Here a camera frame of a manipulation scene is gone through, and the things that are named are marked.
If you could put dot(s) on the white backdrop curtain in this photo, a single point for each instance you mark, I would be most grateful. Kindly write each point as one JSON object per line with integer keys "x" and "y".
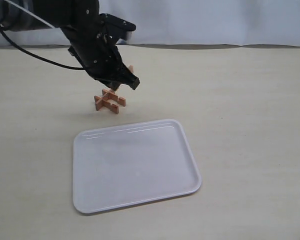
{"x": 192, "y": 22}

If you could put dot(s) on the white plastic tray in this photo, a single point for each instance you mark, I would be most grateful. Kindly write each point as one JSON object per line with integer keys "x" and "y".
{"x": 132, "y": 164}

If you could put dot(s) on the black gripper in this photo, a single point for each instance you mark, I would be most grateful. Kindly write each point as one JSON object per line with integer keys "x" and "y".
{"x": 98, "y": 57}

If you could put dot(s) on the wooden notched piece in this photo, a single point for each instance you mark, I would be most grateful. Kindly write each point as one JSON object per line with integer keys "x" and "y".
{"x": 99, "y": 102}
{"x": 110, "y": 95}
{"x": 112, "y": 105}
{"x": 123, "y": 76}

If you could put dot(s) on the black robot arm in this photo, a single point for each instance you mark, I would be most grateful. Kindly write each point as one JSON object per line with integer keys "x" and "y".
{"x": 59, "y": 13}

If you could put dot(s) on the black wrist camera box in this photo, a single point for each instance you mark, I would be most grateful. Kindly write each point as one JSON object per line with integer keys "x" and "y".
{"x": 115, "y": 29}

